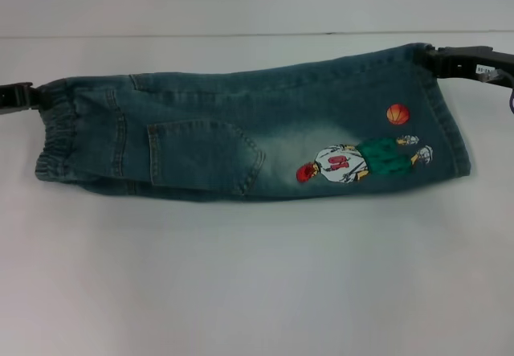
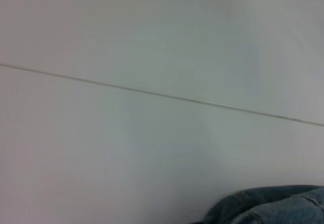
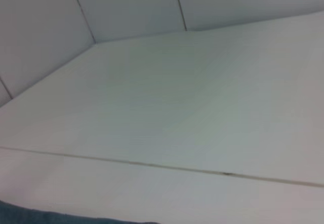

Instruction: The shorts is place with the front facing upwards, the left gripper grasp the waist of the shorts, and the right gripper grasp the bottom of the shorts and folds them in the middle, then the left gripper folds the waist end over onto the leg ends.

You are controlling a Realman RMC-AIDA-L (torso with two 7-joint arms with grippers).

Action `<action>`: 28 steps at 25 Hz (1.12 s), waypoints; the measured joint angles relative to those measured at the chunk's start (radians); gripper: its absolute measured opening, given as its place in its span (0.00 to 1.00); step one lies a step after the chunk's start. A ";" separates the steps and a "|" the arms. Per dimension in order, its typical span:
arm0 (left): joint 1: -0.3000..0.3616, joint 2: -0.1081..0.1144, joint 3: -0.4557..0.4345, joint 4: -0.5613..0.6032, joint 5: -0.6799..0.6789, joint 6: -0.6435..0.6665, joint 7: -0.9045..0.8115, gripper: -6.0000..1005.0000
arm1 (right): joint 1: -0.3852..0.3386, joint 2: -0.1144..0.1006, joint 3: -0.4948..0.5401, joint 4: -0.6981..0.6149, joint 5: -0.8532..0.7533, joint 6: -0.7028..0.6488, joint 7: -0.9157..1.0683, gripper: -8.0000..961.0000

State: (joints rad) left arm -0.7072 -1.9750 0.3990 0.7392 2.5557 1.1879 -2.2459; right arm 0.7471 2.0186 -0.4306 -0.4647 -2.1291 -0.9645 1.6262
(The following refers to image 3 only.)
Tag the blue denim shorts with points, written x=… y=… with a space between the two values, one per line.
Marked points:
x=38 y=214

